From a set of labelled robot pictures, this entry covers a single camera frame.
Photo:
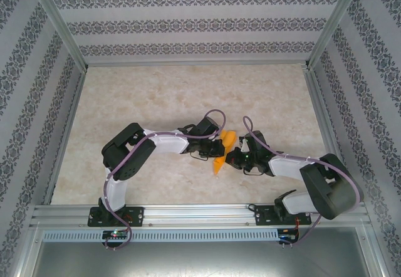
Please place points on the orange paper sheet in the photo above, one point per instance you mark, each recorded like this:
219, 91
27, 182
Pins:
226, 145

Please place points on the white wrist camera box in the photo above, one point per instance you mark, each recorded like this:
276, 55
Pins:
216, 136
243, 147

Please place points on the aluminium side rail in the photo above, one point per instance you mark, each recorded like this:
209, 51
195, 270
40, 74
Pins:
70, 123
317, 101

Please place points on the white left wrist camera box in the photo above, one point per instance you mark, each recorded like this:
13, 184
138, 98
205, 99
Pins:
216, 136

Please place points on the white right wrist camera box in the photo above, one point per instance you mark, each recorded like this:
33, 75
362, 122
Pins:
243, 147

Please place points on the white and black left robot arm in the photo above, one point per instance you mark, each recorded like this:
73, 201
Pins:
128, 154

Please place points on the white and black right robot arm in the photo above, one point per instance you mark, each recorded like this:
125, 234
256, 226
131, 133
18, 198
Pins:
326, 189

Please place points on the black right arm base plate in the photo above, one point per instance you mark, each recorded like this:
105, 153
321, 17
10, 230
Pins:
261, 216

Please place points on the small circuit board blue light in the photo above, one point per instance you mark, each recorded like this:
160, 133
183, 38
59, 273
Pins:
286, 235

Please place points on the aluminium mounting rail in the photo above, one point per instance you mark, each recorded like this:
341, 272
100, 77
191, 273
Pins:
200, 214

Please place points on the aluminium frame post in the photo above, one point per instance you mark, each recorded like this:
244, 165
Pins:
335, 23
59, 23

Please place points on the small circuit board green light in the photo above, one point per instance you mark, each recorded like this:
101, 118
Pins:
114, 234

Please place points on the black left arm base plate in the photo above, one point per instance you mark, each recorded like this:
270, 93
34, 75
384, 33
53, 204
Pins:
138, 216

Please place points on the grey metal sheet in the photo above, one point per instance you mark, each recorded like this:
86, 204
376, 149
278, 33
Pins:
200, 261

